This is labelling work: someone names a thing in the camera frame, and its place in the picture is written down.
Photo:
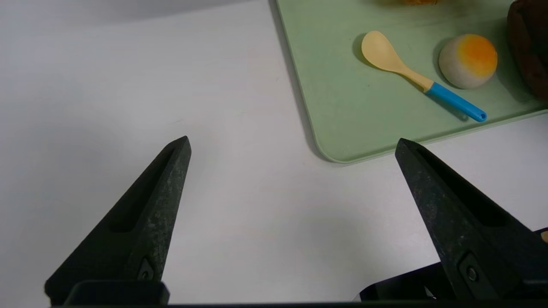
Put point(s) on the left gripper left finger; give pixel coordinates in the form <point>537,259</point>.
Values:
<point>137,231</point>

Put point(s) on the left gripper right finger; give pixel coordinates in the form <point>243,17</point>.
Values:
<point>475,239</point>

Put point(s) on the brown towel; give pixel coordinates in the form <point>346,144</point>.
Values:
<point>531,51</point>

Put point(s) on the small round yellow basket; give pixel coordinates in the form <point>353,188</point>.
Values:
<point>419,2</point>

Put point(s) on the round orange-topped toy bun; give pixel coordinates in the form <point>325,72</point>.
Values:
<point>469,62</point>

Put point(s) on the green plastic tray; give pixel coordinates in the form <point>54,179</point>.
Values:
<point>342,85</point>

